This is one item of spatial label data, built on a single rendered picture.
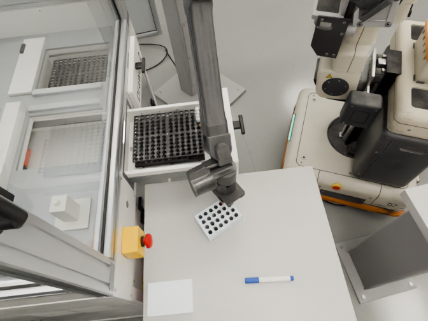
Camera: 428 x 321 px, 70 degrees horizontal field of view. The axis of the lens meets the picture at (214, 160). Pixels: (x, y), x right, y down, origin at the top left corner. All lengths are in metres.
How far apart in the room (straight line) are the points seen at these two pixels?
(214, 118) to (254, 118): 1.40
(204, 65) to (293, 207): 0.54
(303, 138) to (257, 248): 0.91
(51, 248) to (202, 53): 0.49
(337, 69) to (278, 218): 0.63
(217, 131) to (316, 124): 1.12
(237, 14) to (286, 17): 0.42
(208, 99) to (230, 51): 1.85
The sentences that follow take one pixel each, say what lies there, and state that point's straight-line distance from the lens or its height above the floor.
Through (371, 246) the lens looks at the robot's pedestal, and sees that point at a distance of 1.58.
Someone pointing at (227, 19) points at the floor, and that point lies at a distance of 2.88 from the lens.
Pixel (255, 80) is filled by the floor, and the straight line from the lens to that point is 2.36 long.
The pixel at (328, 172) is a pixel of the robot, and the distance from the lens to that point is 1.67.
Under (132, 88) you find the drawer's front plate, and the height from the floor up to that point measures 0.92.
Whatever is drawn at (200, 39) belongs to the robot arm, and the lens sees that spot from 0.74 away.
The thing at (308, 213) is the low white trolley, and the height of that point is 0.76.
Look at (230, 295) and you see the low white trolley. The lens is 0.95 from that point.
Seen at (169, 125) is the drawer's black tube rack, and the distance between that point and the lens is 1.01.
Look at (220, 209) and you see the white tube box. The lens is 0.97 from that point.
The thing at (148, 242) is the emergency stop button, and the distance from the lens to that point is 0.87.
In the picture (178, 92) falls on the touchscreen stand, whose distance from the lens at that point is 2.27.
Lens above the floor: 1.71
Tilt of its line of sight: 61 degrees down
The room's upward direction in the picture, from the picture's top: 7 degrees counter-clockwise
